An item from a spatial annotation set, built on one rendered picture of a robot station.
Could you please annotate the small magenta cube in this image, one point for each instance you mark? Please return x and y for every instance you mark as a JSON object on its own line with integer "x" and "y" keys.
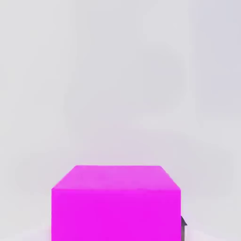
{"x": 115, "y": 210}

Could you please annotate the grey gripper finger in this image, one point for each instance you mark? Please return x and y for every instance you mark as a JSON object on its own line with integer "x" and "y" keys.
{"x": 183, "y": 228}

